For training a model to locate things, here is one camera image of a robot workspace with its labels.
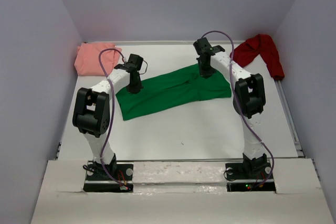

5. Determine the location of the green t-shirt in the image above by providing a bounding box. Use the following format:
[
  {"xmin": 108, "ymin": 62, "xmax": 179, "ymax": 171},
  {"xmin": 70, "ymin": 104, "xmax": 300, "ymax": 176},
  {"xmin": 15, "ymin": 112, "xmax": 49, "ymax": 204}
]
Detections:
[{"xmin": 116, "ymin": 64, "xmax": 232, "ymax": 121}]

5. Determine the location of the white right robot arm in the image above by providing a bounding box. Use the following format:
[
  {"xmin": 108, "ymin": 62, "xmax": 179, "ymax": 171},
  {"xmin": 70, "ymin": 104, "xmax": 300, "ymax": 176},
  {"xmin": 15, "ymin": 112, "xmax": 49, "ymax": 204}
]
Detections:
[{"xmin": 193, "ymin": 37, "xmax": 273, "ymax": 190}]

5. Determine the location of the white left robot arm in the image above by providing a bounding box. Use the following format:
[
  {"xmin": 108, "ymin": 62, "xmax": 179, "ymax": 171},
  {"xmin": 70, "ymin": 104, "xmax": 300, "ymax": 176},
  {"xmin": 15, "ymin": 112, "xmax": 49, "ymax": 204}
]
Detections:
[{"xmin": 72, "ymin": 48, "xmax": 145, "ymax": 186}]

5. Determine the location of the folded pink t-shirt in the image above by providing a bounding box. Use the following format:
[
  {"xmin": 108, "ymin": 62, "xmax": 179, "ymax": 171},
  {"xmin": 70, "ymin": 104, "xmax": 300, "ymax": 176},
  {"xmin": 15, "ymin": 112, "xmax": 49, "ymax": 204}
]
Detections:
[{"xmin": 74, "ymin": 42, "xmax": 122, "ymax": 76}]

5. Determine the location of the red t-shirt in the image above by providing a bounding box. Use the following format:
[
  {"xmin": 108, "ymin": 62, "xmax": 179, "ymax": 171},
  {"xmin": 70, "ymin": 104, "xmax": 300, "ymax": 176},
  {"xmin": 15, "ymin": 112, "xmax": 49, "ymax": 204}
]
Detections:
[{"xmin": 233, "ymin": 34, "xmax": 285, "ymax": 80}]

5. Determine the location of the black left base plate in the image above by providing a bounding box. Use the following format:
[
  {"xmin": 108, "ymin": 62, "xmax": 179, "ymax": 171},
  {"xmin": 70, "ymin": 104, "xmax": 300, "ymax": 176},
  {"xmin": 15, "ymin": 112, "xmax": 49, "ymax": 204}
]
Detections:
[{"xmin": 82, "ymin": 161, "xmax": 133, "ymax": 193}]

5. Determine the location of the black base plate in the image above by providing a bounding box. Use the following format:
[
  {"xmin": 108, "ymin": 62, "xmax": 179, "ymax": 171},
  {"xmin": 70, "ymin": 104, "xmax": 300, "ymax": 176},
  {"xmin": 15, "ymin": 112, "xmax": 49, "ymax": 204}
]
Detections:
[
  {"xmin": 82, "ymin": 161, "xmax": 133, "ymax": 193},
  {"xmin": 223, "ymin": 163, "xmax": 276, "ymax": 193}
]

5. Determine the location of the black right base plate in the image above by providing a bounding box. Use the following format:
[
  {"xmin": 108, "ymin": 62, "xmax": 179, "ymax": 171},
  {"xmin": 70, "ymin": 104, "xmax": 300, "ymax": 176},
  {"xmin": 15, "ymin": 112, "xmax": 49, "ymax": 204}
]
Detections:
[{"xmin": 223, "ymin": 163, "xmax": 276, "ymax": 193}]

